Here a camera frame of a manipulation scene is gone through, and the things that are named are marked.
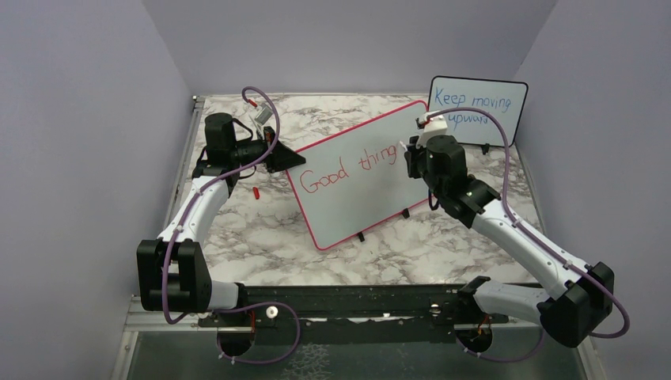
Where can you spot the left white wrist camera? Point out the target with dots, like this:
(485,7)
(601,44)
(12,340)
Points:
(263,114)

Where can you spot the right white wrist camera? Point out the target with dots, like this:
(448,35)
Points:
(434,126)

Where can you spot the red framed whiteboard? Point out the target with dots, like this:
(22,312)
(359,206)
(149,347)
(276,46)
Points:
(357,178)

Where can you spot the black framed whiteboard with writing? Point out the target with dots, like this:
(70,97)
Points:
(490,109)

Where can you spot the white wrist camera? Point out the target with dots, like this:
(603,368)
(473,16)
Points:
(434,126)
(263,114)

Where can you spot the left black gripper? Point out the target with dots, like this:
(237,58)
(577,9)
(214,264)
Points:
(283,157)

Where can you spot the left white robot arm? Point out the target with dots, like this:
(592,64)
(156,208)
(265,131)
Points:
(172,271)

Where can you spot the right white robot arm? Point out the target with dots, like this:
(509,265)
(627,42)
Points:
(573,297)

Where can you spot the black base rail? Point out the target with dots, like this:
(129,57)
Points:
(353,315)

